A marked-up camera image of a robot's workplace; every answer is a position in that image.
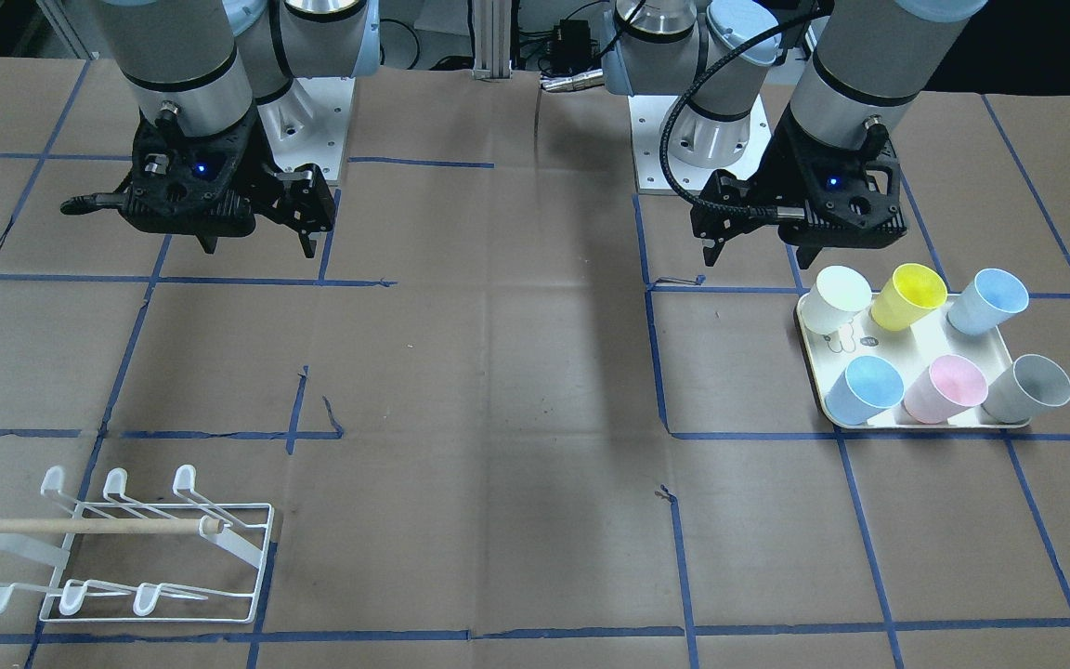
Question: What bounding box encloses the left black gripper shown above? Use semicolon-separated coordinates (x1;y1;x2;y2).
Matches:
691;111;907;270

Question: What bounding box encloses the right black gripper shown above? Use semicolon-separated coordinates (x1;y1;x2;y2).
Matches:
60;110;335;258

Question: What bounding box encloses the white plastic cup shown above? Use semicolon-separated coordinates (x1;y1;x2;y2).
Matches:
800;267;873;335

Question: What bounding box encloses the light blue cup front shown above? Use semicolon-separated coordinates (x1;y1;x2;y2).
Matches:
824;355;905;425

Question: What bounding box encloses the light blue cup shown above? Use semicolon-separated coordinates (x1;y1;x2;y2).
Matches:
824;355;905;425
946;268;1029;337

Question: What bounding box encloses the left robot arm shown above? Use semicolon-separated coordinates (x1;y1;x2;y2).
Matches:
598;1;982;268

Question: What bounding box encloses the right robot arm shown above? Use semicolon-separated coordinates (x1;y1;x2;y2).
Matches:
60;1;381;258

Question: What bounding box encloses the yellow plastic cup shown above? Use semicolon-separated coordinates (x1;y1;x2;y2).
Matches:
870;263;948;332

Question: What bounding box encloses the pink plastic cup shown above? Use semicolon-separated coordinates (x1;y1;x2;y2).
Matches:
903;354;989;425

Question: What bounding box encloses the light blue cup back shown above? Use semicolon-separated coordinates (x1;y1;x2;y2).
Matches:
946;268;1029;337

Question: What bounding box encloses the wooden rack rod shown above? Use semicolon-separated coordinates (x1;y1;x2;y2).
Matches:
0;517;229;536

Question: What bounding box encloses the grey plastic cup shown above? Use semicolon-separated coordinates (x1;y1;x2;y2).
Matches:
982;354;1070;424

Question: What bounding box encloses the cream plastic tray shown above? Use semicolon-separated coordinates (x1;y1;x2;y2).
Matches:
795;294;1029;432

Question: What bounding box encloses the aluminium frame post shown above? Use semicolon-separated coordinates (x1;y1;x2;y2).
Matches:
470;0;517;81

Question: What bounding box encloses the white wire cup rack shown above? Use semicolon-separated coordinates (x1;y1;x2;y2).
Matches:
0;463;276;625

